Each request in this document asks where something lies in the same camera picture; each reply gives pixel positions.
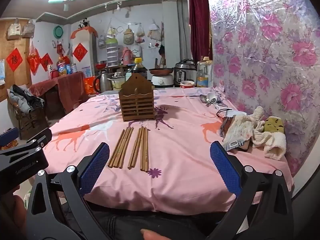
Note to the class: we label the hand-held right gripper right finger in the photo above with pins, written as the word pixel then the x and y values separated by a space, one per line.
pixel 225 167

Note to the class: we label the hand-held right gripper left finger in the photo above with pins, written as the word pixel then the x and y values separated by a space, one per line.
pixel 96 167

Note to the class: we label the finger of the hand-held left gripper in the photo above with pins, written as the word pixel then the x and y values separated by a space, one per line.
pixel 37 137
pixel 8 136

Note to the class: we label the bunch of wooden chopsticks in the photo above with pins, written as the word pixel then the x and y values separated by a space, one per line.
pixel 121 150

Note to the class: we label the wooden chopstick holder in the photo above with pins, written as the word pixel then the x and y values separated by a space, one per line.
pixel 136 105

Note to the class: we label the person's left hand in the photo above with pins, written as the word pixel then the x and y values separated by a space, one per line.
pixel 11 217

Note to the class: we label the person's right hand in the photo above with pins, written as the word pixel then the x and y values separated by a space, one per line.
pixel 153 235

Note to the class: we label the wooden chair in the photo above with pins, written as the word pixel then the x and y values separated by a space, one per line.
pixel 27 125

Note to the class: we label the white gauze rag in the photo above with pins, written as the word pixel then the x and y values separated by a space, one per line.
pixel 237 132

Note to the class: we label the dark side table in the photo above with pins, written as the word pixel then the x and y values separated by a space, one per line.
pixel 50 100

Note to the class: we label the pile of jackets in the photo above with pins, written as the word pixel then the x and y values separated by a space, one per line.
pixel 25 100

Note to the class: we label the pink deer-print tablecloth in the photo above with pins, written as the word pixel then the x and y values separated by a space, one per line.
pixel 175 167

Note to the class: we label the cream fluffy towel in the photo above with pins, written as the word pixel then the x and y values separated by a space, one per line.
pixel 272 145

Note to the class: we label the cream knit cloth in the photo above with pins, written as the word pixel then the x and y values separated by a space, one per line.
pixel 257 117

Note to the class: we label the red table cover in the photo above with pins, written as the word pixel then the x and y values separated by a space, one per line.
pixel 67 85

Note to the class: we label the person's dark trousers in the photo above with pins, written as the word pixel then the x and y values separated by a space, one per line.
pixel 120 226

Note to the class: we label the blue white hanging package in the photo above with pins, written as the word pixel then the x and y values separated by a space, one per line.
pixel 2 72

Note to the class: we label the yellow spotted cloth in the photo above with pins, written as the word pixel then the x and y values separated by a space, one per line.
pixel 273 124

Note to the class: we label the red pot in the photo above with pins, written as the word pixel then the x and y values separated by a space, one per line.
pixel 53 74

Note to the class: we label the white bottle black print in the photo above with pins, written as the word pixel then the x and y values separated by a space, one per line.
pixel 49 68

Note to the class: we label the orange-red gift bag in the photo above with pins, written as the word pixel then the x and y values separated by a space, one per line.
pixel 88 85

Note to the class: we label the yellow cooking oil bottle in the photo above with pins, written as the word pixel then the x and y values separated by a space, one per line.
pixel 62 67

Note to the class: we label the blue can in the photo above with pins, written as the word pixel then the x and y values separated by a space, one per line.
pixel 68 69

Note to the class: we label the grey cloth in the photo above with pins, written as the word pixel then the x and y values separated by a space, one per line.
pixel 107 93

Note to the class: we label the red diamond paper poster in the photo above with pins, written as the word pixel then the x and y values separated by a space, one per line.
pixel 46 61
pixel 80 52
pixel 14 60

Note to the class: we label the red plastic bag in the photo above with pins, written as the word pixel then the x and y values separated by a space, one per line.
pixel 33 58

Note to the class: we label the white refrigerator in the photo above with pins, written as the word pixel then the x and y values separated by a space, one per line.
pixel 83 67

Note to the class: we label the steel kettle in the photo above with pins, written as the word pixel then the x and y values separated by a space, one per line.
pixel 103 82

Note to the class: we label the cream plastic container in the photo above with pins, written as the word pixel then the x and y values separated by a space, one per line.
pixel 117 83

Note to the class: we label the plywood board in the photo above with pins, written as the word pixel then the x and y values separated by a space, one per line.
pixel 15 45

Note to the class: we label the patterned bowl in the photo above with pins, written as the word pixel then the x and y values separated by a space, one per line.
pixel 187 83

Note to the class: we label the red hanging ornament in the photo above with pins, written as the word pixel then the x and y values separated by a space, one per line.
pixel 59 48

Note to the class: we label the clear oil bottle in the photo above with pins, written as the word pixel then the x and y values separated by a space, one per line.
pixel 202 75

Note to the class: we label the red basin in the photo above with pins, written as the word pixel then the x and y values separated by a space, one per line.
pixel 100 65

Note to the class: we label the silver black pressure cooker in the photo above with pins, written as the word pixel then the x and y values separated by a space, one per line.
pixel 185 73

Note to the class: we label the white tote bag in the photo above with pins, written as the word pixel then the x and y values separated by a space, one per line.
pixel 13 30

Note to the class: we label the pale rice cooker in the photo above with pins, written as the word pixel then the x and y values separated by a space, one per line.
pixel 162 80

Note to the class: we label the green round basin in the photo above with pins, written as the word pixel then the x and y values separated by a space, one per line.
pixel 58 31

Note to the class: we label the soy sauce bottle yellow cap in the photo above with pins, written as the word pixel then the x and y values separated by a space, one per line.
pixel 138 66

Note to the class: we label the clear plastic bag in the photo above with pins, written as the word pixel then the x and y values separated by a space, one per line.
pixel 28 27

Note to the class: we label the stacked containers green lid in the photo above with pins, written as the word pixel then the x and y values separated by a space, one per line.
pixel 112 52

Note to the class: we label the pink thermos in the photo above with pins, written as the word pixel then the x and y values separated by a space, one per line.
pixel 126 56

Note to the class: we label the orange cloth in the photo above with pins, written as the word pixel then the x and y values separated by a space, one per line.
pixel 82 31

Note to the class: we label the copper frying pan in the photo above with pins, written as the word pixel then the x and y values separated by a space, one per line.
pixel 160 70

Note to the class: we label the white printed bag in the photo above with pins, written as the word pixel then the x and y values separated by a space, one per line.
pixel 136 52

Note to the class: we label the panda plush toy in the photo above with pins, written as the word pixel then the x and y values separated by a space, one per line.
pixel 83 23

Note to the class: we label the plastic bag yellow contents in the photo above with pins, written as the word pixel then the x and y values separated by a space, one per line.
pixel 111 31

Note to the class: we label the black hanging ladle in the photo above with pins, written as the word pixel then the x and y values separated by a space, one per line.
pixel 161 50

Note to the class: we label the beige jar-shaped holder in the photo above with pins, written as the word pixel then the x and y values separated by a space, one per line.
pixel 128 37

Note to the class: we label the clear bag red contents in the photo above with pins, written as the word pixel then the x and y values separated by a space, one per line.
pixel 140 33

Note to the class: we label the beige hanging bags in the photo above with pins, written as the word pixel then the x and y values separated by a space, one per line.
pixel 154 33

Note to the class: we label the dark red curtain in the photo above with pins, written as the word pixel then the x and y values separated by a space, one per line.
pixel 198 22

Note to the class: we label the floral plastic wall sheet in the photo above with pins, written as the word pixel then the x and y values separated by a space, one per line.
pixel 262 55

